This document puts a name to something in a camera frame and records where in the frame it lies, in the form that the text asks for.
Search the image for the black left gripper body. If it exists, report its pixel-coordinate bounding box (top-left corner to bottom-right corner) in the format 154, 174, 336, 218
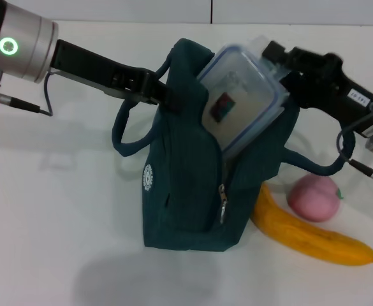
49, 38, 158, 105

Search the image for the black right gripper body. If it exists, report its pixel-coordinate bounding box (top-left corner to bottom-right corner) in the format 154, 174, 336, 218
281, 47, 373, 137

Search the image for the clear plastic lunch box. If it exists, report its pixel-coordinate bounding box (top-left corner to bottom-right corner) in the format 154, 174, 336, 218
196, 35, 289, 157

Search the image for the dark teal insulated bag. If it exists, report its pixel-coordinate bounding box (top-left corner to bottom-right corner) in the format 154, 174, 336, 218
111, 38, 356, 253

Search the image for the pink peach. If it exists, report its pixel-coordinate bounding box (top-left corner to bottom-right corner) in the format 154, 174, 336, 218
287, 175, 346, 222

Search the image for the yellow banana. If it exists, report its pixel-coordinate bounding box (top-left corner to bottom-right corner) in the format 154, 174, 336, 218
251, 184, 373, 266

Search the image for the left arm gripper cable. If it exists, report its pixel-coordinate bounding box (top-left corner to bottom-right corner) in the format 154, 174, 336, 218
0, 70, 54, 117

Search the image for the arm gripper cable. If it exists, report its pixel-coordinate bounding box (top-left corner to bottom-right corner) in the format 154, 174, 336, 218
0, 70, 54, 117
336, 97, 373, 192

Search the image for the right arm gripper cable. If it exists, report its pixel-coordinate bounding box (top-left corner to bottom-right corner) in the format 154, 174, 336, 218
336, 97, 373, 192

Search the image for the metal zipper pull ring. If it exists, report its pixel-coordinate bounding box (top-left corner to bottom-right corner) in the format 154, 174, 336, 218
217, 184, 230, 226

